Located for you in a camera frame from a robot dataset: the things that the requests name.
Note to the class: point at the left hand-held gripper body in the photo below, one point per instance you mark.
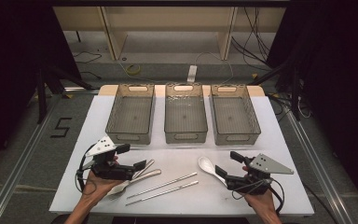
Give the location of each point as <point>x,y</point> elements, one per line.
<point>112,171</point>

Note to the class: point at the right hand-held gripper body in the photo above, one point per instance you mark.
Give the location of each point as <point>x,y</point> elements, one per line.
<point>251,183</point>

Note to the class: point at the white ceramic spoon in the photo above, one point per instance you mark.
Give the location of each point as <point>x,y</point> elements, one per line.
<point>205,165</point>

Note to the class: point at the silver metal chopstick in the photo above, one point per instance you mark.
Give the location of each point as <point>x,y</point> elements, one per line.
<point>164,185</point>
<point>164,193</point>

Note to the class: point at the smoky clear plastic bin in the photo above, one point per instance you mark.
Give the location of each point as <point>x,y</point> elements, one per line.
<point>132,115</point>
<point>233,116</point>
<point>185,115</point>

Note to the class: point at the person's left hand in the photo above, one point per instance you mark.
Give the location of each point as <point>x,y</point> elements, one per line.
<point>96,186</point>

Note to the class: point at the person's right hand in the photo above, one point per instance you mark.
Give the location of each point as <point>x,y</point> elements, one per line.
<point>262,203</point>

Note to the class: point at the white table mat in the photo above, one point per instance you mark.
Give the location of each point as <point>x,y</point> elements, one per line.
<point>180,161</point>

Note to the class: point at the person's dark clothing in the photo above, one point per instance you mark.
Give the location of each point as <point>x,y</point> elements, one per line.
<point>180,220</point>

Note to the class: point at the yellow tape roll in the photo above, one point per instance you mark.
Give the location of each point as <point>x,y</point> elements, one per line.
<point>133,69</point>

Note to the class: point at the black metal stand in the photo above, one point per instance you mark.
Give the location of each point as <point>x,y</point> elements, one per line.
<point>295,93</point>
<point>41,96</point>

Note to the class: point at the white power strip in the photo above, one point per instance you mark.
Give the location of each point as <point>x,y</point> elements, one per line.
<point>192,73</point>

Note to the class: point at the black curtain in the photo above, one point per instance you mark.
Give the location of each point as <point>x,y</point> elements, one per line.
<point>12,62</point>
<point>338,77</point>

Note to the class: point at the beige wooden shelf unit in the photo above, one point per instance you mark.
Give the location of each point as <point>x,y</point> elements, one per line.
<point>171,18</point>

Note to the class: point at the aluminium floor rail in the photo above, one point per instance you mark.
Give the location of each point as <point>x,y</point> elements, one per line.
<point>15,168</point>
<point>320,168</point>

